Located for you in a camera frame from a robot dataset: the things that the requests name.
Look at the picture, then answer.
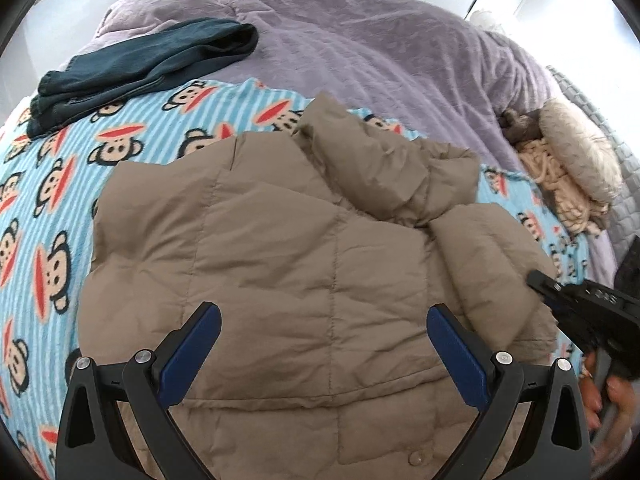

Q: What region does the cream round pillow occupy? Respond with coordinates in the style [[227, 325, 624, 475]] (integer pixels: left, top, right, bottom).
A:
[[540, 97, 623, 206]]

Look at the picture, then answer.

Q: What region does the tan puffer jacket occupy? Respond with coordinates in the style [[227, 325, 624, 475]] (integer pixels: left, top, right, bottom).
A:
[[75, 91, 561, 480]]

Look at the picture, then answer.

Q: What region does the dark teal folded garment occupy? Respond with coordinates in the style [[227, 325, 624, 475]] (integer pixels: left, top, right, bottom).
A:
[[27, 17, 261, 138]]

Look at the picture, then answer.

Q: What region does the cream chunky knitted throw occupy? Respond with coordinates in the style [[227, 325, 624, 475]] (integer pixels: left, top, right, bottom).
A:
[[515, 137, 608, 236]]

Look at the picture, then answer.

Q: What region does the monkey printed striped blanket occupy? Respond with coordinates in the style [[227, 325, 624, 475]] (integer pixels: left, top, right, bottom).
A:
[[0, 77, 591, 480]]

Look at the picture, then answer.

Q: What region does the person's right hand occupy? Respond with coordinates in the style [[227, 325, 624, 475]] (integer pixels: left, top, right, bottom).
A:
[[580, 350, 640, 432]]

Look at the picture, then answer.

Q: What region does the grey-brown plush toy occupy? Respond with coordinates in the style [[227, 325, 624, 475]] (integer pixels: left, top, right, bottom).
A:
[[497, 107, 546, 143]]

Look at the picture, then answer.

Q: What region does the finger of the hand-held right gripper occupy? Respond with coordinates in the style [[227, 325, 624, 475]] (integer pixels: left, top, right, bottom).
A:
[[527, 269, 569, 312]]

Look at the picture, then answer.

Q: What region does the purple plush blanket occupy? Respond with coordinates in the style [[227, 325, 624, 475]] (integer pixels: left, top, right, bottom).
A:
[[92, 0, 616, 281]]

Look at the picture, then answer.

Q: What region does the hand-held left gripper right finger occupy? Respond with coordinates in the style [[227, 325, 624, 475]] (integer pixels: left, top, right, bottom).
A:
[[426, 304, 593, 480]]

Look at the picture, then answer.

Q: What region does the white fluffy item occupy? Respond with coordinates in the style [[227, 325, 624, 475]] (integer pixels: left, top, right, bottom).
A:
[[467, 9, 506, 33]]

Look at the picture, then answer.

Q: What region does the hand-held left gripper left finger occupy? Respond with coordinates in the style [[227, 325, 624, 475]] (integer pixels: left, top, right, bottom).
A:
[[55, 301, 222, 480]]

